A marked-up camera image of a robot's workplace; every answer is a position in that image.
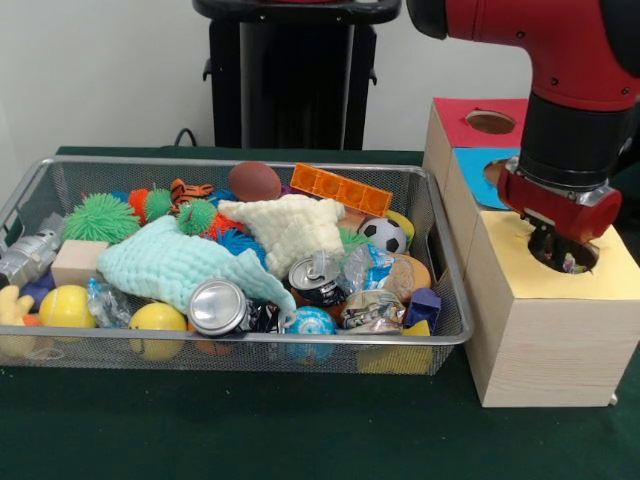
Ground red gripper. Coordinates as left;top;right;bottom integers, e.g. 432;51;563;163
497;157;624;269

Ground colourful wrapper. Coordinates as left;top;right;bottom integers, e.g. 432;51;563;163
547;244;586;275

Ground mint knitted cloth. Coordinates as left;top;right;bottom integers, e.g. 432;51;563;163
96;215;297;321

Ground wooden box with three holes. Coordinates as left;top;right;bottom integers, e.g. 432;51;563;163
422;96;640;409

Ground dark green table cloth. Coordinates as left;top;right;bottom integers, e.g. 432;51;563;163
0;145;640;480
612;164;640;211

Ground black and white soccer ball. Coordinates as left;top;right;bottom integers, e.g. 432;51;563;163
358;217;409;254

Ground orange ice cube tray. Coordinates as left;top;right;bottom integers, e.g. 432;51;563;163
289;162;395;218

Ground cream knitted cloth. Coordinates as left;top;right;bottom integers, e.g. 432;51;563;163
217;193;347;281

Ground brown toy football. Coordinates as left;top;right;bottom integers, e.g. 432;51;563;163
228;160;283;202

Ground silver drink can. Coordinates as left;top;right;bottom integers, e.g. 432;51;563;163
188;278;250;337

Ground green spiky ball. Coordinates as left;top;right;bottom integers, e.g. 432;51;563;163
62;193;141;246

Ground silver toy robot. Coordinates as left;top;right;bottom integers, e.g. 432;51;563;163
0;227;64;289

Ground wire mesh bin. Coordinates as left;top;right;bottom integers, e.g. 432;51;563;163
0;154;475;377

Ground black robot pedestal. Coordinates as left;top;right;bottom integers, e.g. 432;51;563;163
192;0;403;150

